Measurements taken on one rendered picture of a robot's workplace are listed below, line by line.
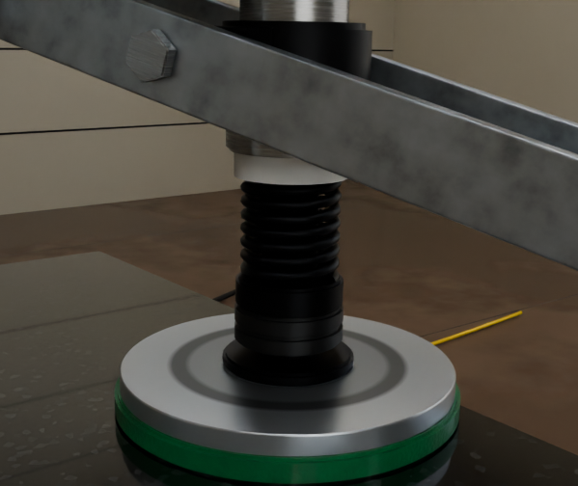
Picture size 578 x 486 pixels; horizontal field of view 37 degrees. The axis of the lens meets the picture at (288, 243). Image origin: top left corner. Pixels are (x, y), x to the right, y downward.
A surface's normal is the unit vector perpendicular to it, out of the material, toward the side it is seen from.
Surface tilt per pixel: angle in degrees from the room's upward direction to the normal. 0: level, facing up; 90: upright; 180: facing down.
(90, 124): 90
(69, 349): 0
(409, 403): 0
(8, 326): 0
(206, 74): 90
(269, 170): 90
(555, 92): 90
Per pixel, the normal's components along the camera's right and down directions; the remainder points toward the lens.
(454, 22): -0.80, 0.13
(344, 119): -0.44, 0.20
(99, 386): 0.02, -0.97
